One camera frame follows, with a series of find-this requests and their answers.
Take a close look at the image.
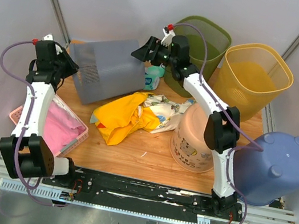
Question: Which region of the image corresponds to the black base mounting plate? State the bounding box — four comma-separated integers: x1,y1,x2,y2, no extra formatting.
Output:
42,167,229,223

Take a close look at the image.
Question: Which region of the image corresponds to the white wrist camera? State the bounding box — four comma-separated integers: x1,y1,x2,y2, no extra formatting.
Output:
161,24,176,47
40,32,65,55

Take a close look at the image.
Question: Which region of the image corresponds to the peach capybara plastic bucket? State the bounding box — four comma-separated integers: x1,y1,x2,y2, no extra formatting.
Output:
169,103,213,173

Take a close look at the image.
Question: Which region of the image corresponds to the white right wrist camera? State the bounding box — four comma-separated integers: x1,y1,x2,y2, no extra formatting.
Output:
161,24,176,47

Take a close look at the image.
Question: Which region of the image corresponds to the grey slatted waste basket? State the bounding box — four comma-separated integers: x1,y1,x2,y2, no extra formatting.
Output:
69,39,145,105

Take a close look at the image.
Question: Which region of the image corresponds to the aluminium frame rail right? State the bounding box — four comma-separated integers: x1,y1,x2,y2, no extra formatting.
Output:
262,34,299,133

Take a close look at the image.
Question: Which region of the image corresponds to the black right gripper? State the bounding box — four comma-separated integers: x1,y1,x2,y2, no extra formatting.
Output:
128,33,179,70

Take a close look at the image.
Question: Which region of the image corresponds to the green slatted waste basket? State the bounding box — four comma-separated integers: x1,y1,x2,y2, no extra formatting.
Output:
160,11,236,104

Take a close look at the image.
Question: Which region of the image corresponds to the white cartoon print cloth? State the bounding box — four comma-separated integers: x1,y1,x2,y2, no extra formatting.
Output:
142,93,196,134

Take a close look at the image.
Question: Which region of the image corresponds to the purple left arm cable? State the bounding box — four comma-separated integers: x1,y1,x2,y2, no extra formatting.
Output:
0,33,97,210

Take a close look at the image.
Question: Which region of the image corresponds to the pink plastic basket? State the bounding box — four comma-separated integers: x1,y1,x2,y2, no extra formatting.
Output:
3,87,95,162

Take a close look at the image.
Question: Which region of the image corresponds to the pink cloth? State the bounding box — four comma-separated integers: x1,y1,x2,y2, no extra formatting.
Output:
43,101,87,155

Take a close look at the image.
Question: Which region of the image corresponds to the blue plastic bucket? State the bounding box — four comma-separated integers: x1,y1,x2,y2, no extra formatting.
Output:
233,132,299,206

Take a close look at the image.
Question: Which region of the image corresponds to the yellow cloth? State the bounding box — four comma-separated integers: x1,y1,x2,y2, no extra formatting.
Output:
89,92,160,146

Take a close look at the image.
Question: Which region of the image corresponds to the yellow slatted waste basket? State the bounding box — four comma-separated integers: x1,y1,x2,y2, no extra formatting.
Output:
213,43,294,122

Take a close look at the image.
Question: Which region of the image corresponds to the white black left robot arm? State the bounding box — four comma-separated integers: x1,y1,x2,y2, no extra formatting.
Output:
0,39,79,188

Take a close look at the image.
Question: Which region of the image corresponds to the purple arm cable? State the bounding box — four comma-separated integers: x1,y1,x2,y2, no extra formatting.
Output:
0,33,97,210
131,19,284,224

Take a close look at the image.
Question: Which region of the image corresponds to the teal white patterned cloth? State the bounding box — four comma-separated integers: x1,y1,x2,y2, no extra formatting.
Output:
144,64,165,91

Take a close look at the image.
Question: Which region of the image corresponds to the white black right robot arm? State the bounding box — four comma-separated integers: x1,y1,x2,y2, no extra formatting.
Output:
131,35,240,217

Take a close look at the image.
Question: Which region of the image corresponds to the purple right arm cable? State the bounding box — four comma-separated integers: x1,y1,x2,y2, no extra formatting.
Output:
131,19,284,224

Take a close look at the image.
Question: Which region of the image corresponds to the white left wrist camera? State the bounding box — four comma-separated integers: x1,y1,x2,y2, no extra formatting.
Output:
40,32,65,55

